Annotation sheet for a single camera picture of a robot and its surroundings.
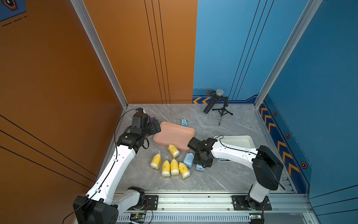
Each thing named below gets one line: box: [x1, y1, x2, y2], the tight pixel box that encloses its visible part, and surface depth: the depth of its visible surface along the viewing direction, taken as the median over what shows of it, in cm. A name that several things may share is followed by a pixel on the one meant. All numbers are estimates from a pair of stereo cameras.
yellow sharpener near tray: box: [167, 144, 180, 159], surface depth 87 cm
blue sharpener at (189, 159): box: [183, 152, 195, 168], surface depth 83 cm
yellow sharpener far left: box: [150, 153, 162, 171], surface depth 83 cm
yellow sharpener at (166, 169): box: [161, 159, 171, 178], surface depth 79 cm
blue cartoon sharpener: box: [180, 118, 188, 127], surface depth 108 cm
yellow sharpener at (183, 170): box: [178, 161, 191, 179], surface depth 79 cm
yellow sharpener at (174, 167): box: [170, 158, 179, 175], surface depth 81 cm
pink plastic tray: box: [152, 121, 196, 152], surface depth 104 cm
